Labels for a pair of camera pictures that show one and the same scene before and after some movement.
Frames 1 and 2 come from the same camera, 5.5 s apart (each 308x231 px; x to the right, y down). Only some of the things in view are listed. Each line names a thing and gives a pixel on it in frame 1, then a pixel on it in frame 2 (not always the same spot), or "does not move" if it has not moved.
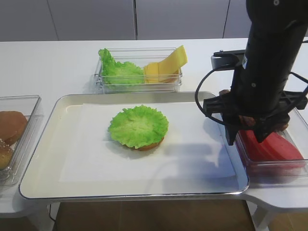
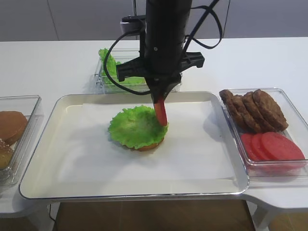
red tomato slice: [256, 151] → [161, 112]
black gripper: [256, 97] → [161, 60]
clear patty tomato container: [285, 169] does not move
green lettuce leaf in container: [119, 75] does not move
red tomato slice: [279, 148] does not move
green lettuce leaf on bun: [138, 126] does not move
